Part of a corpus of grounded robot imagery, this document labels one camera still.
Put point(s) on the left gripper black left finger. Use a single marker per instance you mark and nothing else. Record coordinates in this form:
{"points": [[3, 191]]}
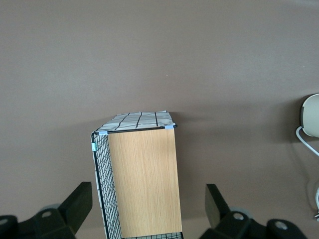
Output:
{"points": [[49, 224]]}

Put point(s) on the white two-slot toaster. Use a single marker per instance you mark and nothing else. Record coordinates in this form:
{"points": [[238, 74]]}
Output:
{"points": [[311, 114]]}

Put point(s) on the brown table mat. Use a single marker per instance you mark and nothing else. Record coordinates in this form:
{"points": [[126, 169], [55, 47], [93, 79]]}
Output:
{"points": [[149, 62]]}

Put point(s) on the light wooden shelf board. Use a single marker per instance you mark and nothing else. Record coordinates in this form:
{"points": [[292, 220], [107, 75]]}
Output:
{"points": [[144, 179]]}

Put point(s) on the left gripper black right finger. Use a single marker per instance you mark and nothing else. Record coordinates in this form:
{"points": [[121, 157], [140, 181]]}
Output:
{"points": [[239, 227]]}

